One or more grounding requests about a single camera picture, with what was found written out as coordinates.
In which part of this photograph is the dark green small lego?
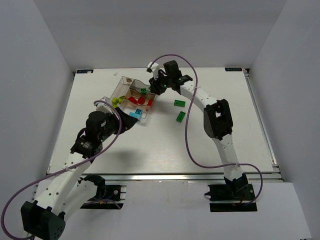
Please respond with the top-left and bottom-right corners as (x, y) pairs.
(140, 88), (147, 95)

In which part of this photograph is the light blue lego brick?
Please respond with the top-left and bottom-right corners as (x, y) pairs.
(129, 112), (141, 119)

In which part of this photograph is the lime green curved lego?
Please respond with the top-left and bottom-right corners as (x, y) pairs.
(117, 95), (125, 104)

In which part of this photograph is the lime green small lego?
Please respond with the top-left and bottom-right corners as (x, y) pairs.
(111, 97), (119, 105)

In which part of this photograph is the red small lego brick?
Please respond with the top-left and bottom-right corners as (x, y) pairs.
(147, 99), (153, 107)

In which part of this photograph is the red sloped lego brick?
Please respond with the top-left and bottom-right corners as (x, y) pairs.
(137, 96), (146, 105)

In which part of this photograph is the red curved lego brick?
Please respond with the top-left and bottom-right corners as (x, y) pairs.
(128, 96), (139, 105)

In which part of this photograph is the teal 2x4 lego brick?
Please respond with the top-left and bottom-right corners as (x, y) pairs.
(135, 108), (143, 116)

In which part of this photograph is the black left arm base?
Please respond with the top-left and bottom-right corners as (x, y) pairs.
(76, 175), (127, 210)

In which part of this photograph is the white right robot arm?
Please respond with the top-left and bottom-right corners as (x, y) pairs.
(147, 60), (248, 199)

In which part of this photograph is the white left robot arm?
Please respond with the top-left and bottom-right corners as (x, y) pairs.
(20, 107), (138, 240)

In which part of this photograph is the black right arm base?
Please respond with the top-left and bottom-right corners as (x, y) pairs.
(204, 184), (258, 213)

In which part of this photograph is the clear divided plastic container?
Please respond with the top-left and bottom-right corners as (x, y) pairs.
(102, 76), (157, 125)

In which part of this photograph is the green flat lego plate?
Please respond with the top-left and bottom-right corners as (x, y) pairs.
(173, 100), (186, 108)

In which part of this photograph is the black label sticker right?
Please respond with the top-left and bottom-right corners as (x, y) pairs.
(224, 67), (243, 72)

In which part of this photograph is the black label sticker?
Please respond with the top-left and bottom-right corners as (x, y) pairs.
(224, 67), (243, 72)
(76, 69), (94, 74)

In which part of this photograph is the black label sticker left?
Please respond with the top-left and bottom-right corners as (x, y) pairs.
(76, 69), (94, 74)

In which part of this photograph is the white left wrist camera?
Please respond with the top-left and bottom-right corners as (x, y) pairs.
(93, 96), (114, 114)

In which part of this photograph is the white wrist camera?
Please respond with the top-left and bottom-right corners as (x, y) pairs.
(146, 62), (160, 80)
(93, 96), (114, 114)

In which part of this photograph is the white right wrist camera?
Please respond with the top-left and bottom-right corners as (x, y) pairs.
(146, 62), (160, 80)

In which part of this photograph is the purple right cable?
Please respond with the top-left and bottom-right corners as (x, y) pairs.
(149, 53), (263, 206)

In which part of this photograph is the purple cable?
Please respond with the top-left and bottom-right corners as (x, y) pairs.
(1, 100), (123, 238)
(149, 53), (263, 206)

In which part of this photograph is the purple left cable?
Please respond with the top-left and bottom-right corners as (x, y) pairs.
(1, 100), (123, 238)

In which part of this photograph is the aluminium frame rail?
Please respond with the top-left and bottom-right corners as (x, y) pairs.
(48, 68), (281, 182)

